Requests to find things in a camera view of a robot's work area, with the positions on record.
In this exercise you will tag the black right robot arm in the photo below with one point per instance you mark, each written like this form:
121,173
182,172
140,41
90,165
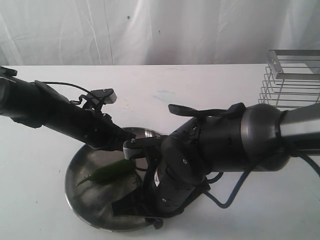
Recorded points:
182,165

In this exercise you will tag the round steel plate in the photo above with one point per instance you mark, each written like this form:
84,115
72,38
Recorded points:
92,202

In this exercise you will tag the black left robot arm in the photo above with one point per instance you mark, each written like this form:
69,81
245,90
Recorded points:
36,104

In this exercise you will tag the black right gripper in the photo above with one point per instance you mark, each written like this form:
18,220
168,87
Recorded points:
166,197

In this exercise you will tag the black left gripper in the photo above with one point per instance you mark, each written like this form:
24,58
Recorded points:
99,132

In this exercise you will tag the green chili pepper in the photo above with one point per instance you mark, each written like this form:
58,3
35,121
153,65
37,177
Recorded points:
110,172

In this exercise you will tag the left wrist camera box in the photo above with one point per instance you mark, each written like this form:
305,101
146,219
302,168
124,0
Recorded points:
103,96

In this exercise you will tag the white backdrop curtain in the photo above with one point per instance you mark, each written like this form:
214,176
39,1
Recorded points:
154,32

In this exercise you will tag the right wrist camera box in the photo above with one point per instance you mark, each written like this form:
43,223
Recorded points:
136,147

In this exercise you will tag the steel wire utensil rack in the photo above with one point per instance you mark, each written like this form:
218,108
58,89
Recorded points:
291,79

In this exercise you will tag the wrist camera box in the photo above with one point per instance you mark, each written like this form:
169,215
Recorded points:
136,147
103,96

